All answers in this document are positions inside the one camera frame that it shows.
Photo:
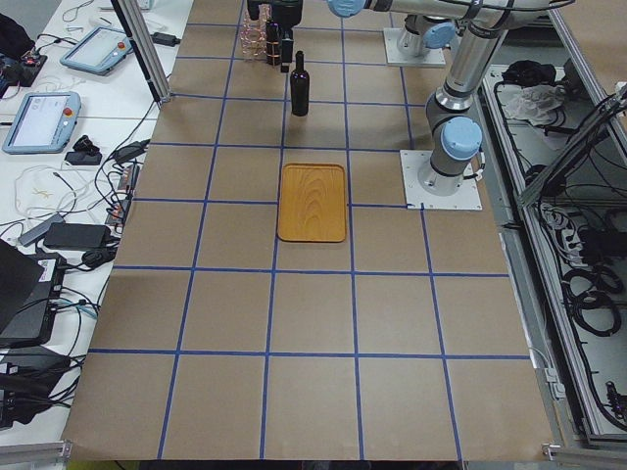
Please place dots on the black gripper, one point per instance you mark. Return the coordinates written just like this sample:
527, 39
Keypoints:
282, 15

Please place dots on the dark wine bottle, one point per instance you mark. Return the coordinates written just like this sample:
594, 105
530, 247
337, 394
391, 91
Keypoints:
272, 43
253, 9
300, 87

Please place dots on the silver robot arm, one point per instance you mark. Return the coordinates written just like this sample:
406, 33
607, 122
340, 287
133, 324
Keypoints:
515, 14
457, 138

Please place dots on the wooden serving tray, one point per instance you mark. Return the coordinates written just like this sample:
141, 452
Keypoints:
312, 204

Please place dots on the black power adapter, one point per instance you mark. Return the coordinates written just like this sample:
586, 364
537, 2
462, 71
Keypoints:
165, 39

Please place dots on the near blue teach pendant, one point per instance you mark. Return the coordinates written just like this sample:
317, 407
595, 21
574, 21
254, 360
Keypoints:
99, 51

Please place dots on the blue teach pendant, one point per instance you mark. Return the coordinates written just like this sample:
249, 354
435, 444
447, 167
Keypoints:
99, 51
43, 124

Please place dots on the black webcam on desk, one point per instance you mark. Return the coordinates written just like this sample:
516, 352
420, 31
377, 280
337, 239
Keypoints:
84, 152

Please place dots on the far blue teach pendant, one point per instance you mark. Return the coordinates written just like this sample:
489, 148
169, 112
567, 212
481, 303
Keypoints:
43, 124

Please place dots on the large black power brick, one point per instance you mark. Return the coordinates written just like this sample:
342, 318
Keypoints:
74, 236

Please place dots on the black laptop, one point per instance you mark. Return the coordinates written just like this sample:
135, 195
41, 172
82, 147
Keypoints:
30, 285

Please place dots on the copper wire bottle basket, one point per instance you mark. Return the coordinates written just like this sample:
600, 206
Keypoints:
252, 35

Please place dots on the aluminium frame post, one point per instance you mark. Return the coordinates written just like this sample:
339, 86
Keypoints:
136, 30

